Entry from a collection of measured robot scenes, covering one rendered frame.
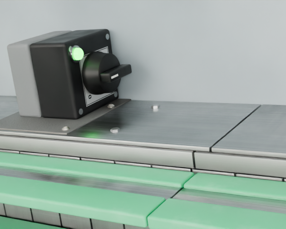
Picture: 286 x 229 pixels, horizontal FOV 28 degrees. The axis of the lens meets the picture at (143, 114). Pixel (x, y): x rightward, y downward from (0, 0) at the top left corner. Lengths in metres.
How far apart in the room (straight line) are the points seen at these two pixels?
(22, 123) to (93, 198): 0.18
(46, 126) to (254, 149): 0.22
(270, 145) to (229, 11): 0.16
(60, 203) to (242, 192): 0.14
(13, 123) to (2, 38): 0.16
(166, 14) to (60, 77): 0.13
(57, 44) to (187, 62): 0.13
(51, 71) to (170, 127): 0.14
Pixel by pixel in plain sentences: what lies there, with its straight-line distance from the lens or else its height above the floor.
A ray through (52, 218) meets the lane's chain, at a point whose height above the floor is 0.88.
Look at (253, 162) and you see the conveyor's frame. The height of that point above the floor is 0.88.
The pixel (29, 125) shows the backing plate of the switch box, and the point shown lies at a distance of 0.59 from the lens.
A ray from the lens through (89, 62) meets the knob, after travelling 0.58.
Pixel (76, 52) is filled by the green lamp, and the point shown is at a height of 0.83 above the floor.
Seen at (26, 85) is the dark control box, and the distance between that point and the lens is 0.61.
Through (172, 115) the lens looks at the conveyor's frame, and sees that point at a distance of 0.55.
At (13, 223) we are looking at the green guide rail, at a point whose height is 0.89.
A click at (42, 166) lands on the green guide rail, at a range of 0.52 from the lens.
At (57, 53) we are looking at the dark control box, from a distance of 0.57.
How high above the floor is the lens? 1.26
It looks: 54 degrees down
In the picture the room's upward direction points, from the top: 121 degrees counter-clockwise
